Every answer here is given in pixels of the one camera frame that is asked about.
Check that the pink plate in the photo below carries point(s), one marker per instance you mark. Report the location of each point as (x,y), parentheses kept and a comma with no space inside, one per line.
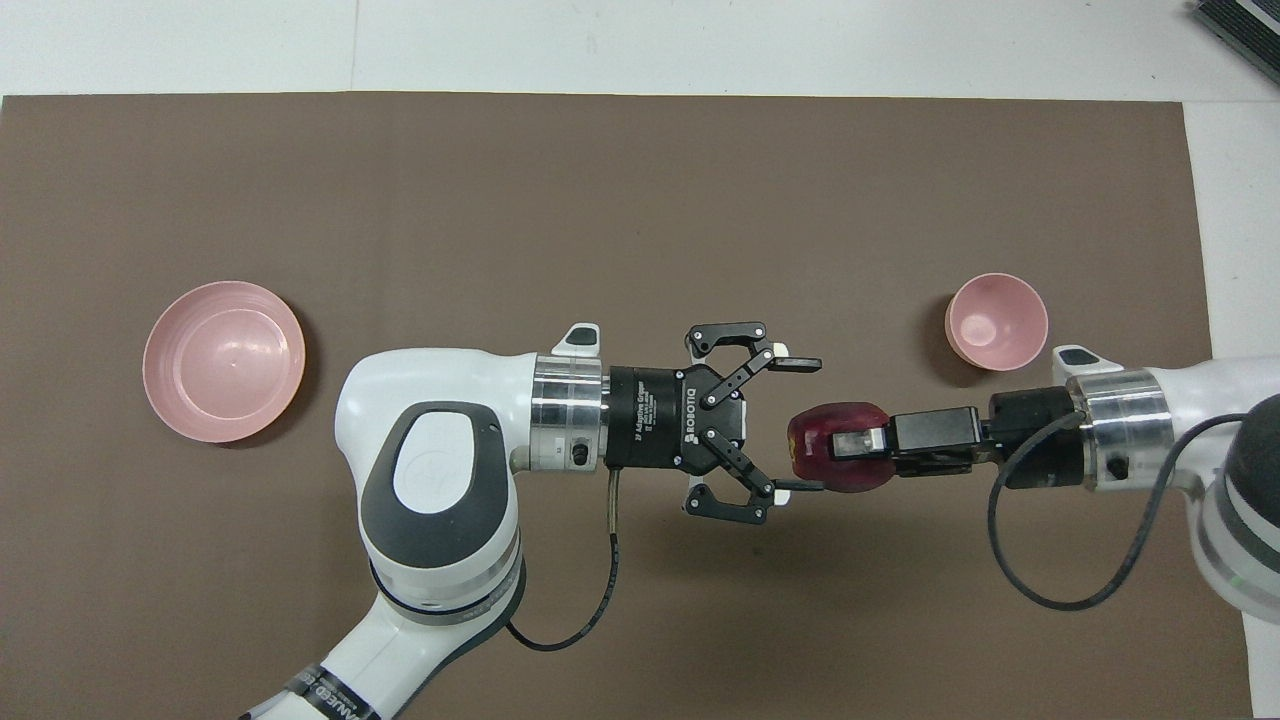
(225,360)

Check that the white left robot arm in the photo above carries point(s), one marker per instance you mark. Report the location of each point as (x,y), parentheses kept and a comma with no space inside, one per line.
(440,470)

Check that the brown paper table mat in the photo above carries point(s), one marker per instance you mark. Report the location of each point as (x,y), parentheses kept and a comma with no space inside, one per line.
(500,200)

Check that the dark red apple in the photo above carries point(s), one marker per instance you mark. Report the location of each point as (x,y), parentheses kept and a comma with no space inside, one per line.
(815,440)

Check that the pink bowl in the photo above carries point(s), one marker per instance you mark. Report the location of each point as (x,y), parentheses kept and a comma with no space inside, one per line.
(995,322)

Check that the dark ribbed metal device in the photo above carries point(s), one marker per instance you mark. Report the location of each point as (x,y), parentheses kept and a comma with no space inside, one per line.
(1245,25)

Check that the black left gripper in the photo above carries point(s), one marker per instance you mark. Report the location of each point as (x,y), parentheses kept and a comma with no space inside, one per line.
(660,418)

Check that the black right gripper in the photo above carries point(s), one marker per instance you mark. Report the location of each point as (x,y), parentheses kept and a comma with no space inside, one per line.
(1040,405)

